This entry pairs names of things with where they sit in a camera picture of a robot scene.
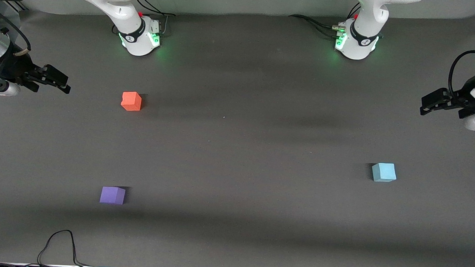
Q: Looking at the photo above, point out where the light blue foam block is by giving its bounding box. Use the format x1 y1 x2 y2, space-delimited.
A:
371 162 397 183

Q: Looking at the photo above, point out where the orange foam block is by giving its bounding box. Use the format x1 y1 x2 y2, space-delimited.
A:
121 91 143 112

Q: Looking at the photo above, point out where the purple foam block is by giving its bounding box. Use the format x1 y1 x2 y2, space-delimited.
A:
99 186 126 206

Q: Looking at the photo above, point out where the dark grey table mat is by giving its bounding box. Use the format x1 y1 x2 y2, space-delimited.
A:
0 0 475 267

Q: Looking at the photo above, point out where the aluminium frame rail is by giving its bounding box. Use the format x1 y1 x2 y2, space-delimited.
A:
4 0 29 13

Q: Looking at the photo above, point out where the black right arm base cable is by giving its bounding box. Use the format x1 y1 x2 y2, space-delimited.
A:
134 0 177 37

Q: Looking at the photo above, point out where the black arm base cable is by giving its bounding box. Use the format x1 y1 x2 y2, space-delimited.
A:
287 0 362 40
134 0 177 37

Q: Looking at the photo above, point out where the black left arm base cable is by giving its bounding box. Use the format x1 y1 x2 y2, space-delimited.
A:
287 0 362 40

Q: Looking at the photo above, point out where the black looped cable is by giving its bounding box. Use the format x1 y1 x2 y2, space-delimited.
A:
36 229 101 267

